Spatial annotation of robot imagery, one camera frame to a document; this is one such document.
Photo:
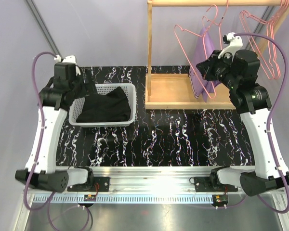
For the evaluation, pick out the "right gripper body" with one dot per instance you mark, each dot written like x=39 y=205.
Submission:
x=218 y=69

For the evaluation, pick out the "purple garment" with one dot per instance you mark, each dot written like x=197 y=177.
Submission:
x=200 y=86

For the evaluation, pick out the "pink hanger with purple garment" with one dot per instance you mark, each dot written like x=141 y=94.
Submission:
x=219 y=19

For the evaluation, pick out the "pink wire hanger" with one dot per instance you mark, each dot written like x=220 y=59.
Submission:
x=197 y=35

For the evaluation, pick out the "black trousers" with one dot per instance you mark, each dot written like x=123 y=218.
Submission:
x=112 y=107

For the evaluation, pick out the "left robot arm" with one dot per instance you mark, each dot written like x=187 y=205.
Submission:
x=55 y=99

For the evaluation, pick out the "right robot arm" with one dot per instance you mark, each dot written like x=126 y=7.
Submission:
x=239 y=72

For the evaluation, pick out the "wooden clothes rack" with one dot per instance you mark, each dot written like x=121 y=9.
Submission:
x=174 y=91

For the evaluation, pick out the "white plastic basket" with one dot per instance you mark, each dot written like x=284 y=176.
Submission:
x=102 y=89

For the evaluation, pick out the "black marbled mat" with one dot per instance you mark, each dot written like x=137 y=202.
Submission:
x=157 y=138

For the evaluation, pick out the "empty pink wire hangers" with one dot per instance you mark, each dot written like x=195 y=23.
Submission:
x=268 y=24

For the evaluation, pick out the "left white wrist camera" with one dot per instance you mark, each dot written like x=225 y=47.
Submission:
x=68 y=59

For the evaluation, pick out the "aluminium rail base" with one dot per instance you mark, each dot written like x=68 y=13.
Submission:
x=133 y=185

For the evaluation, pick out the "aluminium corner post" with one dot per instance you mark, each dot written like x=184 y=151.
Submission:
x=42 y=25

